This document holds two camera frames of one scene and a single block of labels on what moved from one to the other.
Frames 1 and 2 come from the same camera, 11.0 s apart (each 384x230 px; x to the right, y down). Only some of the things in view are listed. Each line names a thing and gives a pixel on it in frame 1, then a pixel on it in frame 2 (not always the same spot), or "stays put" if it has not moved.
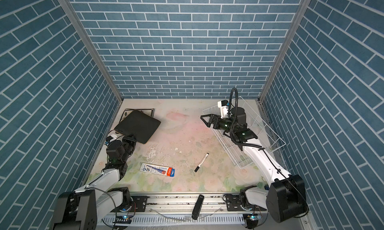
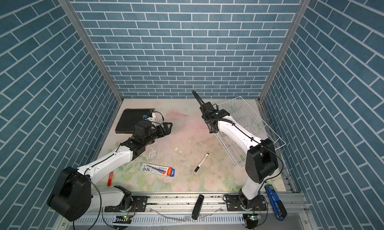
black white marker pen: [201, 162] stays put
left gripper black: [126, 139] -> [167, 131]
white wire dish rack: [266, 138] stays put
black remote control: [198, 207] stays put
